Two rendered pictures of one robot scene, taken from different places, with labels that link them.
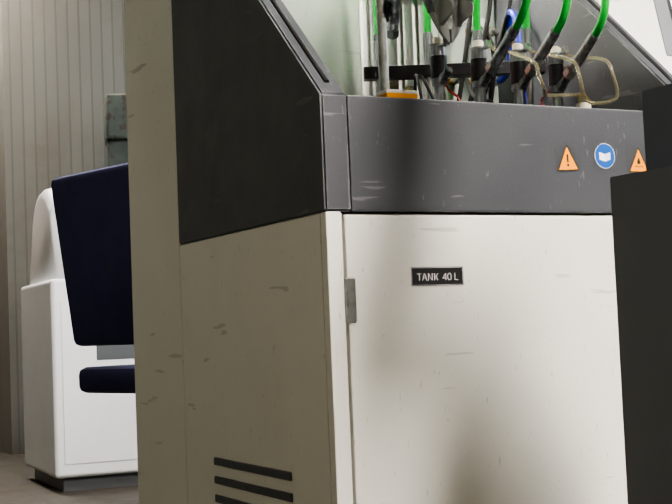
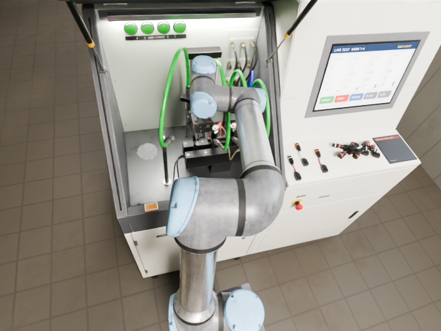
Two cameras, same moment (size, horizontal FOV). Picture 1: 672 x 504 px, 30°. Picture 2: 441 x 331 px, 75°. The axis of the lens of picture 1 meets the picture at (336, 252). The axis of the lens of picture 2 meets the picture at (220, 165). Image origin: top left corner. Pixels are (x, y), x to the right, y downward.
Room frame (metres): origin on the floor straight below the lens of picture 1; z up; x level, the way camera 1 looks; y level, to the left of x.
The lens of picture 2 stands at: (1.28, -0.36, 1.98)
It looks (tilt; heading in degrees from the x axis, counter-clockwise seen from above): 54 degrees down; 4
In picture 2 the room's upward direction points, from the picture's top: 11 degrees clockwise
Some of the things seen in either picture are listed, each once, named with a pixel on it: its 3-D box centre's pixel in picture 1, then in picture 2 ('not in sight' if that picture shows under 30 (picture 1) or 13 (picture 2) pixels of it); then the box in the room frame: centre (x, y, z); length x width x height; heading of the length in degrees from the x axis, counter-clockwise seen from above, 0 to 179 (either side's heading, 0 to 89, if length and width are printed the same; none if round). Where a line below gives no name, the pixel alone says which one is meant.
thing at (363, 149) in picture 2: not in sight; (357, 148); (2.26, -0.91, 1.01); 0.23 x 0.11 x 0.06; 117
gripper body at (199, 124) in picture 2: not in sight; (201, 113); (2.01, -0.21, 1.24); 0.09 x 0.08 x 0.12; 27
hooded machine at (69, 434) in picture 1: (99, 332); not in sight; (5.68, 1.08, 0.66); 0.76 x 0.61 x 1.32; 28
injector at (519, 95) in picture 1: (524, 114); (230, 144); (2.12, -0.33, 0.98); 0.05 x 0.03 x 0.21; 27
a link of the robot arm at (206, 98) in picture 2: not in sight; (209, 98); (1.93, -0.25, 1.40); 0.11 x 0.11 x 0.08; 15
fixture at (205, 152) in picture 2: not in sight; (219, 154); (2.11, -0.29, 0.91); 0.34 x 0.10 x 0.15; 117
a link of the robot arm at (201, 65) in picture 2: not in sight; (203, 76); (2.02, -0.21, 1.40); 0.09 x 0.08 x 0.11; 15
